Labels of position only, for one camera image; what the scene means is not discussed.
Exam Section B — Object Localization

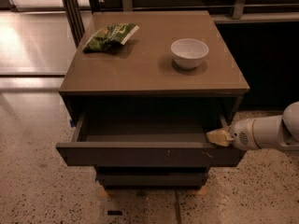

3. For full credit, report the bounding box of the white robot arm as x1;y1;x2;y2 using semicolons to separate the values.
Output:
206;102;299;156

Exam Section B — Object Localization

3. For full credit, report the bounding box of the drawer dark brown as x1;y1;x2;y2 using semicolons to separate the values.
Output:
56;110;245;168
96;167;209;188

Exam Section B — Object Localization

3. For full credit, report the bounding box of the brown drawer cabinet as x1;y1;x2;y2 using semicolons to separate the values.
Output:
58;10;250;191

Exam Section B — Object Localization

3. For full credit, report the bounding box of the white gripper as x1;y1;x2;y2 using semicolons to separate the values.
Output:
206;119;258;150

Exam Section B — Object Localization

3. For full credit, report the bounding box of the green chip bag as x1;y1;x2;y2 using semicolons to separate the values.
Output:
83;23;139;53

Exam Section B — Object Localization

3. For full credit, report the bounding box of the white bowl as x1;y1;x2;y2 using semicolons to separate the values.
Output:
171;38;209;70

